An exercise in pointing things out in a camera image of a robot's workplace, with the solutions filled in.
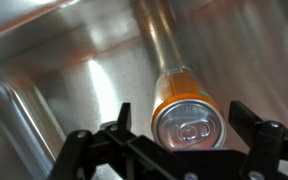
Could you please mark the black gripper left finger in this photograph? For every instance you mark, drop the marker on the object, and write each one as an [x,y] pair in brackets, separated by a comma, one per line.
[84,156]

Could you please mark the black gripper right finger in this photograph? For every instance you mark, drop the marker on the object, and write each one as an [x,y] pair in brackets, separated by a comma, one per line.
[265,146]

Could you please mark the orange soda can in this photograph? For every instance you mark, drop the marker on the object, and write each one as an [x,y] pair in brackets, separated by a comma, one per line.
[184,116]

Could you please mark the stainless steel sink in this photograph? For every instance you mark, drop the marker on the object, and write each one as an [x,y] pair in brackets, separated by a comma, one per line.
[84,66]

